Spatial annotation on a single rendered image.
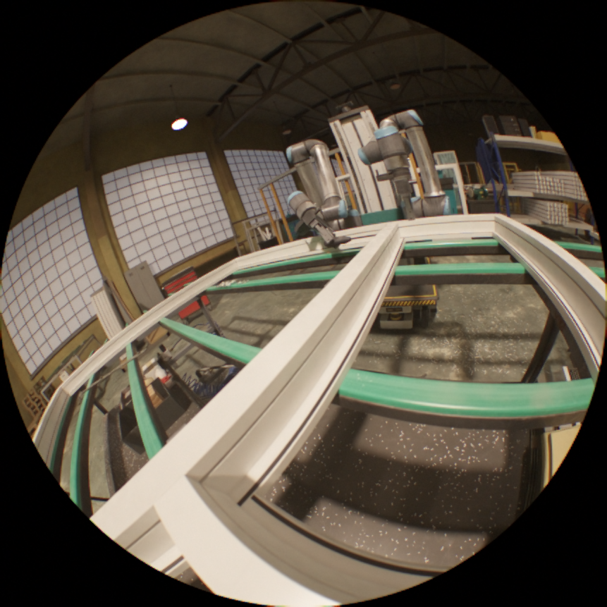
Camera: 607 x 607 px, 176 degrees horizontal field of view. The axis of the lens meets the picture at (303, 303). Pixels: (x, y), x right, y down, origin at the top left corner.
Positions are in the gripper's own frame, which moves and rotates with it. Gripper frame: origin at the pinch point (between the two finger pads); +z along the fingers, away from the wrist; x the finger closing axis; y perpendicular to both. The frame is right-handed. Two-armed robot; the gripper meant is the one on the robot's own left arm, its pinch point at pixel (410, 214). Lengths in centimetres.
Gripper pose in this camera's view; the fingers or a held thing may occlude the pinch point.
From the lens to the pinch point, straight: 78.3
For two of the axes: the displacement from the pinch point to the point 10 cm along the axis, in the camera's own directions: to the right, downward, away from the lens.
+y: 7.8, 0.0, -6.2
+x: 5.3, -5.2, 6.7
